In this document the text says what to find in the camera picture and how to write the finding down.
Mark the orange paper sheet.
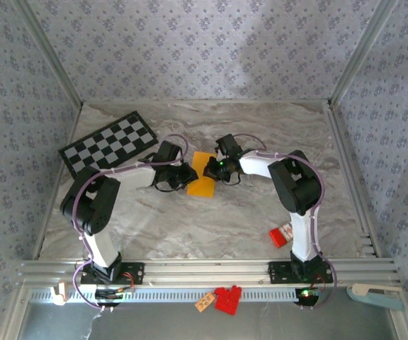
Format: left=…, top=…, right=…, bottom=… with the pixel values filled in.
left=186, top=151, right=217, bottom=198

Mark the red and white small box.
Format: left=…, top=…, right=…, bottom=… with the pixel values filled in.
left=268, top=222, right=295, bottom=249

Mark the black and grey checkerboard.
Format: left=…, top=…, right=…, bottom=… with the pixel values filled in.
left=57, top=110, right=159, bottom=180

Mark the orange paper tag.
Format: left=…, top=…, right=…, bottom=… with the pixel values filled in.
left=194, top=290, right=215, bottom=313

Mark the red toy brick block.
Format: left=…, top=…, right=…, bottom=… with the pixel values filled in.
left=213, top=285, right=243, bottom=316

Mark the beige plastic hook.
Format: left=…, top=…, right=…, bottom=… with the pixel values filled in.
left=50, top=281, right=69, bottom=306

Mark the thin black right camera cable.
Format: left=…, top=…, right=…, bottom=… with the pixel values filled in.
left=221, top=172, right=243, bottom=186

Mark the thin black camera cable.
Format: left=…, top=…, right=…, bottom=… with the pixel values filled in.
left=153, top=180, right=183, bottom=193
left=221, top=172, right=243, bottom=186

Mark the thin black left camera cable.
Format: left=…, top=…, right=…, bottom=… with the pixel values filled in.
left=153, top=180, right=183, bottom=193

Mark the long aluminium base rail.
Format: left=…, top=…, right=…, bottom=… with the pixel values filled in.
left=18, top=258, right=402, bottom=287

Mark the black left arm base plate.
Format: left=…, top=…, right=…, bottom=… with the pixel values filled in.
left=80, top=261, right=145, bottom=285

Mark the grey slotted cable duct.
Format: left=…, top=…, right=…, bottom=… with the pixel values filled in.
left=30, top=287, right=299, bottom=304

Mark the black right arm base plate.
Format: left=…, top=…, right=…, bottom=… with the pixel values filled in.
left=268, top=261, right=334, bottom=284

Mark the aluminium side rail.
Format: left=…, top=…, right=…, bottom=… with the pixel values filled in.
left=326, top=101, right=382, bottom=259

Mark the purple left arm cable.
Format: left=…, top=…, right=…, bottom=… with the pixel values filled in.
left=71, top=133, right=190, bottom=313

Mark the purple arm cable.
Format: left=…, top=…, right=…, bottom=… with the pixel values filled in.
left=232, top=132, right=338, bottom=312
left=71, top=133, right=190, bottom=313

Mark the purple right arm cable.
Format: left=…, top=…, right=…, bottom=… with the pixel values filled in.
left=232, top=132, right=338, bottom=312

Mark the aluminium frame post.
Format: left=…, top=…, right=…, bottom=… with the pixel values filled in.
left=329, top=0, right=400, bottom=106

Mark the teal handle tool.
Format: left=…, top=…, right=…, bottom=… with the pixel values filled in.
left=346, top=283, right=403, bottom=312

